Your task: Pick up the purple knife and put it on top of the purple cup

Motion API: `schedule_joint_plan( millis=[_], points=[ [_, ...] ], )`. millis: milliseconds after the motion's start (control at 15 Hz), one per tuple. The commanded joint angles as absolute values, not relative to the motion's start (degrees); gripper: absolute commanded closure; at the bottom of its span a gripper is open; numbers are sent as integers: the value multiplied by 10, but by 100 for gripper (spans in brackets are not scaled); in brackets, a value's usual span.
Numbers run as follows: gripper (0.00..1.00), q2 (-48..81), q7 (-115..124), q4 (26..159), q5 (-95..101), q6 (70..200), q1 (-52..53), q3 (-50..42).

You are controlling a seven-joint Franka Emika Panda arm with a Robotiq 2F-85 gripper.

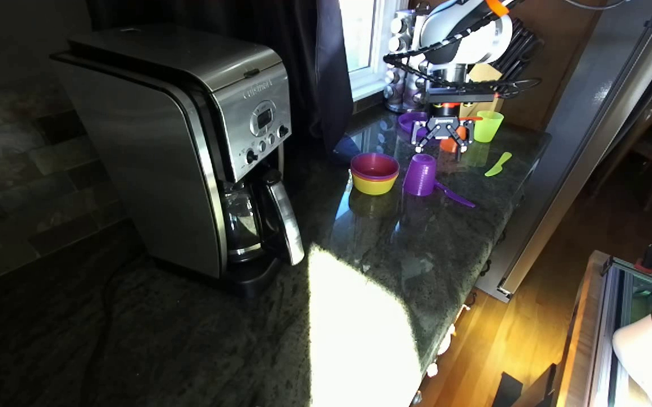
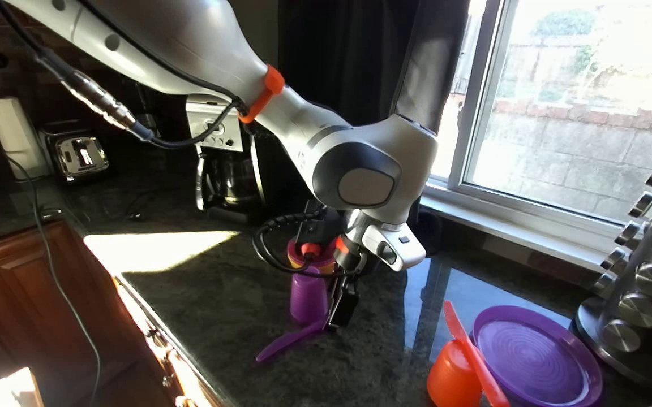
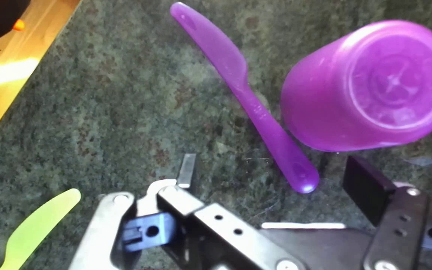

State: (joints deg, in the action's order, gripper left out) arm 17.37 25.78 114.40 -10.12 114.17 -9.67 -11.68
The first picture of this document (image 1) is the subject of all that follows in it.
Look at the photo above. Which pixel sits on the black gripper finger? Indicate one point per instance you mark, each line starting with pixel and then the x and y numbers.
pixel 463 144
pixel 423 136

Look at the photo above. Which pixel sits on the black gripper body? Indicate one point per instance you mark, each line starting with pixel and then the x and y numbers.
pixel 444 121

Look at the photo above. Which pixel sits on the green plastic cup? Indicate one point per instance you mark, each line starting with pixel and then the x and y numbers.
pixel 488 127

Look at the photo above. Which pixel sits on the purple plastic cup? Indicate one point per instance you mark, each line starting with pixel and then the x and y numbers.
pixel 419 176

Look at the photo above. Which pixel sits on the green plastic knife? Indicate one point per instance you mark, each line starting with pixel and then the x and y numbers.
pixel 499 163

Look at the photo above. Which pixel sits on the wooden knife block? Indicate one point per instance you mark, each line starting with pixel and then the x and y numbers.
pixel 485 74

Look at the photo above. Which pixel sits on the yellow plastic cup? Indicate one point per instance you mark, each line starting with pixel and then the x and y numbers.
pixel 374 187

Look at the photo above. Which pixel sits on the chrome coffee pod carousel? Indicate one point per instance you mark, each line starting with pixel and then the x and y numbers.
pixel 402 83

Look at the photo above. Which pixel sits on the blue plastic item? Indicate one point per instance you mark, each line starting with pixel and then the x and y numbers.
pixel 347 145

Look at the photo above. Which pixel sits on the bright window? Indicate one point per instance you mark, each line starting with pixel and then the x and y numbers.
pixel 364 38

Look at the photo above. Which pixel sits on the stainless steel refrigerator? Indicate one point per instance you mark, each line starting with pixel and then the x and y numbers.
pixel 590 150

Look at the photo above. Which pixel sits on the glass coffee carafe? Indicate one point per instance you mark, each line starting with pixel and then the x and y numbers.
pixel 244 219

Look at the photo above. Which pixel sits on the grey storage bin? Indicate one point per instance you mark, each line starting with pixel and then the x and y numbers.
pixel 594 341

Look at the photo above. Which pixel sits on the stainless steel coffee maker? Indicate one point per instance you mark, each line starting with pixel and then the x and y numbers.
pixel 152 150

